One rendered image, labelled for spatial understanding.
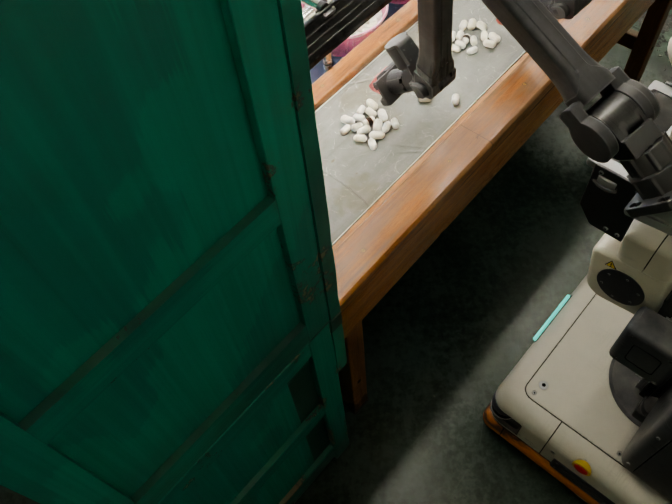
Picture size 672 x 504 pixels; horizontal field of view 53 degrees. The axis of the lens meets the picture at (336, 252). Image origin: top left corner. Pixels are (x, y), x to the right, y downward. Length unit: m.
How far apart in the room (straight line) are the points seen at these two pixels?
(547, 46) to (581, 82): 0.07
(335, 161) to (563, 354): 0.81
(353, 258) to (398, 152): 0.33
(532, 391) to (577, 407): 0.12
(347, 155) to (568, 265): 1.03
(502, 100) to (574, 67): 0.71
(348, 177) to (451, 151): 0.25
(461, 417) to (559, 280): 0.59
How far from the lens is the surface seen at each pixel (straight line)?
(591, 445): 1.86
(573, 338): 1.96
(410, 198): 1.54
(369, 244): 1.47
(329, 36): 1.44
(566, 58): 1.06
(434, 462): 2.07
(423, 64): 1.41
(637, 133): 1.06
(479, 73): 1.84
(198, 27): 0.67
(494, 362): 2.19
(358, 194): 1.57
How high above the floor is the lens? 2.00
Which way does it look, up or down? 58 degrees down
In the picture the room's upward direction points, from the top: 7 degrees counter-clockwise
